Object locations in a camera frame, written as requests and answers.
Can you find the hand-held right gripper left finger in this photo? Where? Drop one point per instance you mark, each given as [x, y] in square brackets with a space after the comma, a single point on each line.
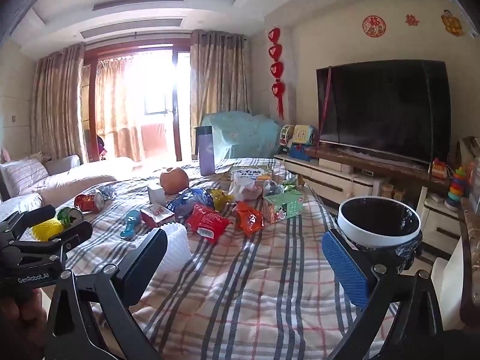
[144, 266]

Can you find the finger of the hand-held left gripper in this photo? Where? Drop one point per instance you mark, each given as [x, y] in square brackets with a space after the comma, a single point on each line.
[37, 215]
[77, 232]

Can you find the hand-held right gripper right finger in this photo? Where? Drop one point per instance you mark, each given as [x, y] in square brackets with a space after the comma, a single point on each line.
[345, 266]

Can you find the blue spoon-shaped pouch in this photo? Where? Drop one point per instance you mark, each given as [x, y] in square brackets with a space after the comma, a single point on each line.
[131, 225]

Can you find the person's left hand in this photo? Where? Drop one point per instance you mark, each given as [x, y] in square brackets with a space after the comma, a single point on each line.
[20, 313]

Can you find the green can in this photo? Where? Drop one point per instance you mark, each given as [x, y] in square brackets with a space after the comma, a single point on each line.
[69, 215]

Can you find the red can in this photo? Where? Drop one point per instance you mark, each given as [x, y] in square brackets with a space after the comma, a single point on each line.
[87, 201]

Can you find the white foam net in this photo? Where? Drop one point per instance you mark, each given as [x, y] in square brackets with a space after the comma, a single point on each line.
[178, 245]

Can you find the striped pillow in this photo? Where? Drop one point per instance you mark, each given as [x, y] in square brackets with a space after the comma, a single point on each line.
[22, 176]

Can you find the silver foil wrapper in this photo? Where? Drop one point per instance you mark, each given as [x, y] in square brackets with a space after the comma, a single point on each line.
[108, 192]

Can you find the red and white box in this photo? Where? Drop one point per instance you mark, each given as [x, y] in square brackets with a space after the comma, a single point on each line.
[157, 215]

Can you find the grey cushion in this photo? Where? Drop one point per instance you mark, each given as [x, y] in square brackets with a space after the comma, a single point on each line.
[62, 164]

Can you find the red snack packet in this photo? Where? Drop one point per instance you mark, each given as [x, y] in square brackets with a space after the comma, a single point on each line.
[206, 221]

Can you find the blue snack bag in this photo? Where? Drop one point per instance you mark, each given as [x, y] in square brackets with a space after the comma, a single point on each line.
[187, 202]

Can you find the green carton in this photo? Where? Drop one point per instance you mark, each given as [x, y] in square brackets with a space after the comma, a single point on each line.
[283, 207]

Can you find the wooden and white television stand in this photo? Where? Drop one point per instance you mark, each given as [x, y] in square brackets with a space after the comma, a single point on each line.
[337, 174]

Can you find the green crumpled wrapper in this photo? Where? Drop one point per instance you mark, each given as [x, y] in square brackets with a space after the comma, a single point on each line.
[291, 180]

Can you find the plaid bed sheet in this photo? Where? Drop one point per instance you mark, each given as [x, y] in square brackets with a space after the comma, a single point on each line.
[243, 288]

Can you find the yellow snack packet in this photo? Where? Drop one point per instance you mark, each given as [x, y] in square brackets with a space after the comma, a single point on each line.
[222, 198]

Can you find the blue crumpled wrapper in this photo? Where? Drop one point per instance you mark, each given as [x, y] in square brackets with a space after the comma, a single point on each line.
[273, 187]

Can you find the orange snack packet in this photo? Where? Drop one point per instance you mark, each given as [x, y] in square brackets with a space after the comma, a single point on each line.
[249, 218]

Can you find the beige curtain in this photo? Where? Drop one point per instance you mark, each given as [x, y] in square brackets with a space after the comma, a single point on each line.
[219, 82]
[58, 108]

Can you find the red hanging cloth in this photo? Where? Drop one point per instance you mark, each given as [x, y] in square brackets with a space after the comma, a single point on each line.
[153, 140]

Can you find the blue toy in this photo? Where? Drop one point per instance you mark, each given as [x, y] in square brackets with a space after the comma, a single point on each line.
[299, 152]

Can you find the sheer curtain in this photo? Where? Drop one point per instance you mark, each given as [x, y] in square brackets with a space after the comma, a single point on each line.
[120, 112]

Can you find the white plastic bag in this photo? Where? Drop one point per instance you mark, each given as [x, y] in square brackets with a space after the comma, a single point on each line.
[243, 185]

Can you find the purple bottle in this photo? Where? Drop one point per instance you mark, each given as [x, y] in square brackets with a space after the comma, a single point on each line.
[206, 152]

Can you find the rainbow stacking rings toy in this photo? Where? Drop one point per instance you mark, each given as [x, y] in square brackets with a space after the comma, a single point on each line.
[455, 189]

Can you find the red toy telephone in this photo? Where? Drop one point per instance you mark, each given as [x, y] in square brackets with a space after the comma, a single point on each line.
[439, 168]

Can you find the yellow and teal toy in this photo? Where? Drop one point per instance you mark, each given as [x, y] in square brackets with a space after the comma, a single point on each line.
[304, 135]

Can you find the toy wheel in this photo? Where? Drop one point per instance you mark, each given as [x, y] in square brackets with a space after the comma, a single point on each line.
[287, 135]

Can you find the black television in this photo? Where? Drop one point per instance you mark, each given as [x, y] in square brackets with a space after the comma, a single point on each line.
[382, 108]

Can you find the teal furniture cover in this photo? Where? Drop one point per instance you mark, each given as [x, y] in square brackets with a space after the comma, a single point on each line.
[243, 135]

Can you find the thin red pole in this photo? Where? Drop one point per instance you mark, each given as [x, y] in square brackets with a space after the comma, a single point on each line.
[327, 97]

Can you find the red hanging ornament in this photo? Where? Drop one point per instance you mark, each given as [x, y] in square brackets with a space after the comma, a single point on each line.
[276, 71]

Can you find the ceiling air vent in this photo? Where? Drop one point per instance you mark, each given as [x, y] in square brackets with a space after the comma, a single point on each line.
[138, 3]
[131, 28]

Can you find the round red paper cutout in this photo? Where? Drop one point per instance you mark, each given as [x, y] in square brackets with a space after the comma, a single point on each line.
[374, 26]

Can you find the small red paper cutout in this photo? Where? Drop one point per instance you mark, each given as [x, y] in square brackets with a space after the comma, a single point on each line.
[411, 20]

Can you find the yellow figure wall decoration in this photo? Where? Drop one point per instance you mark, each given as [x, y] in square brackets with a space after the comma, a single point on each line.
[452, 22]

